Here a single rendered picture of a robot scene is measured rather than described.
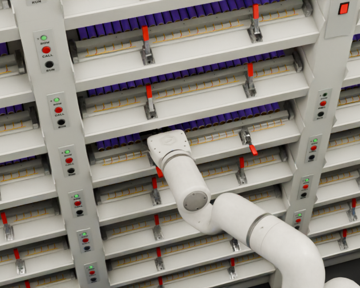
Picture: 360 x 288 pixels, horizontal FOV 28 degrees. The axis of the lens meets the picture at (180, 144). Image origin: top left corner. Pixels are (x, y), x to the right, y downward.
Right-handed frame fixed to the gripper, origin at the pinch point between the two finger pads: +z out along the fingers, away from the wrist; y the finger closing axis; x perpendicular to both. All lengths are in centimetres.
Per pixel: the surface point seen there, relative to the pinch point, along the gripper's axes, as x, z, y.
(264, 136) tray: 8.2, -3.8, -28.9
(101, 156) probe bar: 3.8, -0.3, 16.9
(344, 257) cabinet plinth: 94, 19, -71
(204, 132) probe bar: 3.9, -1.0, -12.4
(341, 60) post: -17, -12, -47
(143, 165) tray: 8.1, -3.2, 6.3
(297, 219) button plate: 52, 5, -44
